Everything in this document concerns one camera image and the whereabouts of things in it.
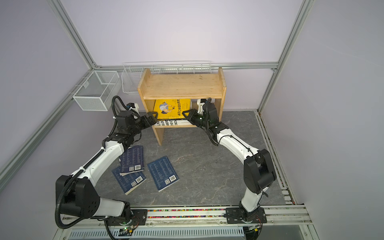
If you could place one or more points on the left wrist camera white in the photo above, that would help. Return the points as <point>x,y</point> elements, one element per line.
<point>133,107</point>

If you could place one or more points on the white slotted cable duct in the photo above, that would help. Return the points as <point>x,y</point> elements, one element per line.
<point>157,233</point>

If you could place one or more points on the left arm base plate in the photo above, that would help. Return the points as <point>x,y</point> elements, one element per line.
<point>138,217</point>

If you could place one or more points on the white book black lettering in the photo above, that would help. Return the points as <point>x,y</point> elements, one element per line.
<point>178,122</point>

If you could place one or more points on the wooden two-tier bookshelf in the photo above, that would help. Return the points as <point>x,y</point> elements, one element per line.
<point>212,87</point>

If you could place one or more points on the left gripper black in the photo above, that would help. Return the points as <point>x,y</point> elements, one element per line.
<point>144,119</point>

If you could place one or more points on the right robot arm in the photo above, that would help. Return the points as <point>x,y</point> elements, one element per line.
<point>258,168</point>

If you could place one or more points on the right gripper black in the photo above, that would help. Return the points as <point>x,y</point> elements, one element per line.
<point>194,115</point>

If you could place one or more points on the dark blue book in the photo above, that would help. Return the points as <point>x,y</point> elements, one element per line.
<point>132,160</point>
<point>163,173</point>
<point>129,182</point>

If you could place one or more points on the white mesh box basket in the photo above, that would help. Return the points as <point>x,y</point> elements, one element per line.
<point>97,91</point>

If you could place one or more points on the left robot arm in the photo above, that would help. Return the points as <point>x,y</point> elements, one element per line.
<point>76,196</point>

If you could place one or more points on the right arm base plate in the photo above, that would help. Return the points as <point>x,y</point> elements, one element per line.
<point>241,216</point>

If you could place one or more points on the yellow book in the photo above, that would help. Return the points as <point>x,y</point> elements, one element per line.
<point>171,109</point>

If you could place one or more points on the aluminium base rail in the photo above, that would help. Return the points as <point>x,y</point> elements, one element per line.
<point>206,216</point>

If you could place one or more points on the white wire rack basket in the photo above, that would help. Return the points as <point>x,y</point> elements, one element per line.
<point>133,71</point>

